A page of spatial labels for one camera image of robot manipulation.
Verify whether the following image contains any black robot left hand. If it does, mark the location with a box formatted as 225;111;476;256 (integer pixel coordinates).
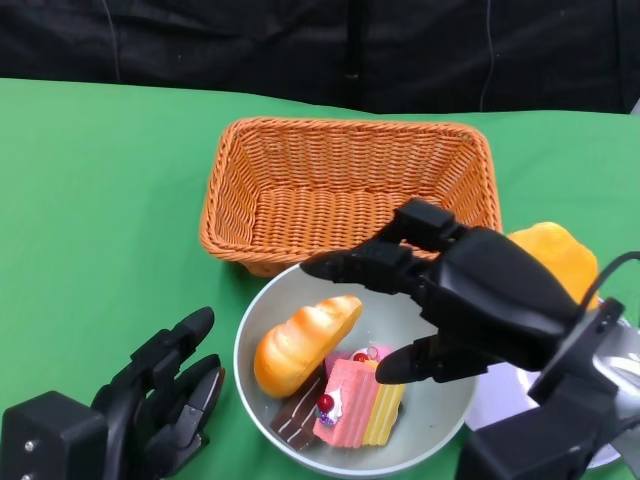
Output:
92;306;226;480

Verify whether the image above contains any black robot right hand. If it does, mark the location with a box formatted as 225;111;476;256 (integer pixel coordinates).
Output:
298;197;584;385

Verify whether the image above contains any twisted orange-white ring bread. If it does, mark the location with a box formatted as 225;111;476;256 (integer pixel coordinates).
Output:
505;221;600;312

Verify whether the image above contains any grey-green bowl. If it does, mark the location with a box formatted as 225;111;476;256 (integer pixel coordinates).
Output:
232;259;480;476

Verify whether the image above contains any small pink cherry cake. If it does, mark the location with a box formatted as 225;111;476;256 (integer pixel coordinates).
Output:
324;343;396;371

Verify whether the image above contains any chocolate cake slice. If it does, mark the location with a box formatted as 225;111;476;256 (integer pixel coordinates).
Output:
269;377;329;453

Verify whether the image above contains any long orange-white bread loaf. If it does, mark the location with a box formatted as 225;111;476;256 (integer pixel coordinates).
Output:
253;294;364;400

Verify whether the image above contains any pink and yellow layered cake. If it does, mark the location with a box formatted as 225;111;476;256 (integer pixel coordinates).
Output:
312;358;406;448

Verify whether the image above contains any pale lavender plate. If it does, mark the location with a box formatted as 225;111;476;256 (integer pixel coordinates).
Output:
464;319;640;471

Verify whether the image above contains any orange wicker basket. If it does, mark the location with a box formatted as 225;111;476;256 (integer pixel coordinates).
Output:
198;116;504;279

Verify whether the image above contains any green tablecloth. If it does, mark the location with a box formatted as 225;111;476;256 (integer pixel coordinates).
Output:
0;76;640;480

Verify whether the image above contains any black curtain backdrop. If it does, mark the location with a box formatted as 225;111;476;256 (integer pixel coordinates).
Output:
0;0;640;115

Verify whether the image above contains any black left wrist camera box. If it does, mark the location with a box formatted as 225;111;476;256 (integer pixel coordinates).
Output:
0;391;109;480

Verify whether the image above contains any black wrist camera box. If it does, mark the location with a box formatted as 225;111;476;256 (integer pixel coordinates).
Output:
457;399;621;480
0;391;109;480

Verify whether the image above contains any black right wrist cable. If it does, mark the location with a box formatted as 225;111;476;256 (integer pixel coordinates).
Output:
574;249;640;321

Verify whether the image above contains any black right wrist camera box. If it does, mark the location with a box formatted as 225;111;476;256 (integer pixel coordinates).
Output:
457;399;621;480

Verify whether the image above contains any thin white hanging cord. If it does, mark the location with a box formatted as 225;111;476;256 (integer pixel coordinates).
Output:
479;0;496;110
102;0;121;81

